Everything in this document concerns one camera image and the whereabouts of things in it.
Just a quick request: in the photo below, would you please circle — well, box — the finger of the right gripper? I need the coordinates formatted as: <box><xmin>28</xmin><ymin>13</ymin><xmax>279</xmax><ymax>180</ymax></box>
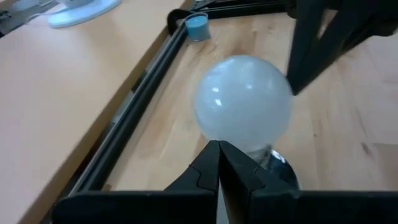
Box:
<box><xmin>298</xmin><ymin>14</ymin><xmax>374</xmax><ymax>93</ymax></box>
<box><xmin>285</xmin><ymin>0</ymin><xmax>329</xmax><ymax>96</ymax></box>

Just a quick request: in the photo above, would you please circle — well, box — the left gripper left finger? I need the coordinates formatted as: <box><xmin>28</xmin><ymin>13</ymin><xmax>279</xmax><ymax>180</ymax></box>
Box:
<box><xmin>51</xmin><ymin>139</ymin><xmax>221</xmax><ymax>224</ymax></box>

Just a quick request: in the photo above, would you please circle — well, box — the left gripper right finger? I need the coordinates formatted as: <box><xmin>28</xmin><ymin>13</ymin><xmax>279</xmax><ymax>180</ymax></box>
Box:
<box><xmin>218</xmin><ymin>140</ymin><xmax>398</xmax><ymax>224</ymax></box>

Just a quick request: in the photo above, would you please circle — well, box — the white frosted lightbulb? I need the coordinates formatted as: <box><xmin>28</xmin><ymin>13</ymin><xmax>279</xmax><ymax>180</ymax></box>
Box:
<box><xmin>192</xmin><ymin>54</ymin><xmax>294</xmax><ymax>154</ymax></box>

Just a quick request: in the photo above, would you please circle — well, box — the small blue cup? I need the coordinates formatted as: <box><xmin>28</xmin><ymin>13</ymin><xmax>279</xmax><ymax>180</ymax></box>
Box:
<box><xmin>184</xmin><ymin>12</ymin><xmax>212</xmax><ymax>42</ymax></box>

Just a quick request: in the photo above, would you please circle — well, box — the light wooden desk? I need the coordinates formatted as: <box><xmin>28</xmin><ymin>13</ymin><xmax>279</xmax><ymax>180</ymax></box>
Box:
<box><xmin>0</xmin><ymin>0</ymin><xmax>195</xmax><ymax>224</ymax></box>

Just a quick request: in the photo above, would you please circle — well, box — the white black tower device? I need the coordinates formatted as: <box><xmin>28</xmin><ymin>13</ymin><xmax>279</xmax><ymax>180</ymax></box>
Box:
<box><xmin>46</xmin><ymin>0</ymin><xmax>123</xmax><ymax>29</ymax></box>

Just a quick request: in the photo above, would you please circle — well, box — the black aluminium table frame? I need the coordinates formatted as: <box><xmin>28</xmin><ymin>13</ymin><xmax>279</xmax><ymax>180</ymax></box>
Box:
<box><xmin>39</xmin><ymin>0</ymin><xmax>289</xmax><ymax>224</ymax></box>

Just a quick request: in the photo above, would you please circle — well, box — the black cable strap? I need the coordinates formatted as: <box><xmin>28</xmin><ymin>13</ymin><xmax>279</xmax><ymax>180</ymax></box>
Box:
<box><xmin>166</xmin><ymin>8</ymin><xmax>189</xmax><ymax>35</ymax></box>

